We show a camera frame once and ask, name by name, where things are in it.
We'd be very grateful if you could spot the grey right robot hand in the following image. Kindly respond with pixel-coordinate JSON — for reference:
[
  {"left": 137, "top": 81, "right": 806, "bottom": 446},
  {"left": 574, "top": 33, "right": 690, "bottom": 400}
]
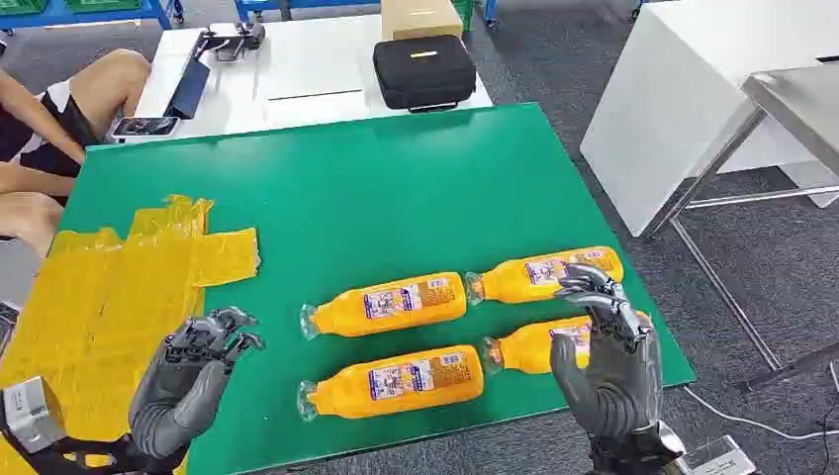
[{"left": 549, "top": 263, "right": 664, "bottom": 439}]

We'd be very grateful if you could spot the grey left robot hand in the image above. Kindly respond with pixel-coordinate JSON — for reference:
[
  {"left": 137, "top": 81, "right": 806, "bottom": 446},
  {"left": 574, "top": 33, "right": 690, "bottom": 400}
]
[{"left": 128, "top": 306, "right": 265, "bottom": 461}]

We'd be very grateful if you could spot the orange drink bottle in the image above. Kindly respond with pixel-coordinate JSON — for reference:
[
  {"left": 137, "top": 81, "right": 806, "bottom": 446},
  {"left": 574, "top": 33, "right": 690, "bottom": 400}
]
[
  {"left": 464, "top": 245, "right": 624, "bottom": 308},
  {"left": 299, "top": 271, "right": 469, "bottom": 341},
  {"left": 479, "top": 311, "right": 654, "bottom": 377},
  {"left": 296, "top": 345, "right": 486, "bottom": 423}
]

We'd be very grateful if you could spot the smartphone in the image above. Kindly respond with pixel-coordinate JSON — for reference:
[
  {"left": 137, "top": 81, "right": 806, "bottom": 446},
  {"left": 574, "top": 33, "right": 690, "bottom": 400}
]
[{"left": 110, "top": 116, "right": 180, "bottom": 140}]

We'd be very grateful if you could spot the green table mat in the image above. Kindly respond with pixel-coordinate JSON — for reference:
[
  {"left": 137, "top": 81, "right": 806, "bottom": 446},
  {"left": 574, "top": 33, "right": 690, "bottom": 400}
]
[{"left": 57, "top": 102, "right": 697, "bottom": 475}]

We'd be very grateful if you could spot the person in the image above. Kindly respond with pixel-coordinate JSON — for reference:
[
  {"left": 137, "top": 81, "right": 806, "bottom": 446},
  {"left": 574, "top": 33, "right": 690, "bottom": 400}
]
[{"left": 0, "top": 48, "right": 152, "bottom": 261}]

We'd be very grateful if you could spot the white cabinet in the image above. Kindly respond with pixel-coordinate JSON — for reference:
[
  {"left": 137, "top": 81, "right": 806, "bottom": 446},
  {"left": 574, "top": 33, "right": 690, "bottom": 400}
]
[{"left": 580, "top": 0, "right": 839, "bottom": 238}]

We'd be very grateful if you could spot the white table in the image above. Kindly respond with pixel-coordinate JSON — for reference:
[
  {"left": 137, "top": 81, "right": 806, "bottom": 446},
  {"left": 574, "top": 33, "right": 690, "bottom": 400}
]
[{"left": 104, "top": 14, "right": 494, "bottom": 145}]

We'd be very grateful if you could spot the black handheld controller device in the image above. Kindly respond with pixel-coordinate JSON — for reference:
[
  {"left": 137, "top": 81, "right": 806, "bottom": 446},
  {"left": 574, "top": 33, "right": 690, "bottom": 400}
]
[{"left": 193, "top": 21, "right": 267, "bottom": 63}]

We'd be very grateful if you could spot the black carrying case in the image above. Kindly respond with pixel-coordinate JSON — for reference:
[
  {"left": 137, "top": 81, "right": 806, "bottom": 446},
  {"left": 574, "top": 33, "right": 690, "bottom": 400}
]
[{"left": 372, "top": 34, "right": 478, "bottom": 114}]

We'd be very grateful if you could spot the blue shelf rack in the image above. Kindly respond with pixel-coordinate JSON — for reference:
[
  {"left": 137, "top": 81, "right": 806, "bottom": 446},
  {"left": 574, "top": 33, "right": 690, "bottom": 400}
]
[
  {"left": 0, "top": 0, "right": 186, "bottom": 34},
  {"left": 233, "top": 0, "right": 500, "bottom": 29}
]

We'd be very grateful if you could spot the green crate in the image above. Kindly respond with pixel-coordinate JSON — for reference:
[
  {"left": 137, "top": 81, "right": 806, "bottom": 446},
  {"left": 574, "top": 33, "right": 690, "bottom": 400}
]
[
  {"left": 63, "top": 0, "right": 142, "bottom": 15},
  {"left": 0, "top": 0, "right": 48, "bottom": 17},
  {"left": 452, "top": 0, "right": 477, "bottom": 33}
]

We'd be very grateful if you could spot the cardboard box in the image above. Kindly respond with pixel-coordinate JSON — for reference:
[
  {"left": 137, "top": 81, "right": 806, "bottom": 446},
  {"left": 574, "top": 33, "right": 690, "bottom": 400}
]
[{"left": 380, "top": 0, "right": 465, "bottom": 42}]

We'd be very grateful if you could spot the white floor cable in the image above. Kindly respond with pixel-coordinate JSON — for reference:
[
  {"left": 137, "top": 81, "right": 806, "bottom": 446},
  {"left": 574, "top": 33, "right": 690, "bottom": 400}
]
[{"left": 681, "top": 385, "right": 839, "bottom": 441}]

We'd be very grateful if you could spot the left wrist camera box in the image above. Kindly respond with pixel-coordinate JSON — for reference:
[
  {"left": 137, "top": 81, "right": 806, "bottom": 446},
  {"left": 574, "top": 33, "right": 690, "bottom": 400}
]
[{"left": 0, "top": 376, "right": 67, "bottom": 455}]

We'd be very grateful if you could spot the black floor cable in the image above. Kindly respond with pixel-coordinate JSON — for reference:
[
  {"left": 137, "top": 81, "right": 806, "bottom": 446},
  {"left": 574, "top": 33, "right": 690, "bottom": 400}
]
[{"left": 820, "top": 393, "right": 839, "bottom": 475}]

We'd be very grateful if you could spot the steel frame table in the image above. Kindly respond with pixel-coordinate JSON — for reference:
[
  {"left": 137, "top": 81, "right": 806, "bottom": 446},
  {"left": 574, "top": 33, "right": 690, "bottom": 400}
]
[{"left": 645, "top": 63, "right": 839, "bottom": 392}]

